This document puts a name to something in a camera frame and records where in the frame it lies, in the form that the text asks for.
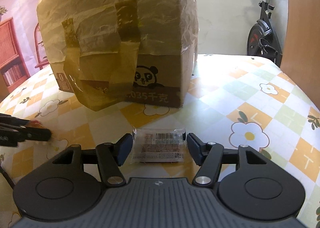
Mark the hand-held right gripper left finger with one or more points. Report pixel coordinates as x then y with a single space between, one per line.
125 148

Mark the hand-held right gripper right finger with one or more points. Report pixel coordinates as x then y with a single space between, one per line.
195 148

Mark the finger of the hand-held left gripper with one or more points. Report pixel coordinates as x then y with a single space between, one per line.
15 120
32 134

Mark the small pink packet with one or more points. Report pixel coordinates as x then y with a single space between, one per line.
37 124

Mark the clear labelled snack packet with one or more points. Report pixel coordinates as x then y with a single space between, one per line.
160 143

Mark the cardboard box with plastic liner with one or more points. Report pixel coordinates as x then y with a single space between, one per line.
150 30

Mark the checkered flower tablecloth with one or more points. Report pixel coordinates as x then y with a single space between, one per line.
225 93

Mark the black exercise bike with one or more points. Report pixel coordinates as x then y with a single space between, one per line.
260 37

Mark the brown wooden panel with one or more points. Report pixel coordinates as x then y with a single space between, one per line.
305 42

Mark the printed wall backdrop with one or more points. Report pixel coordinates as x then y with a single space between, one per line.
20 17

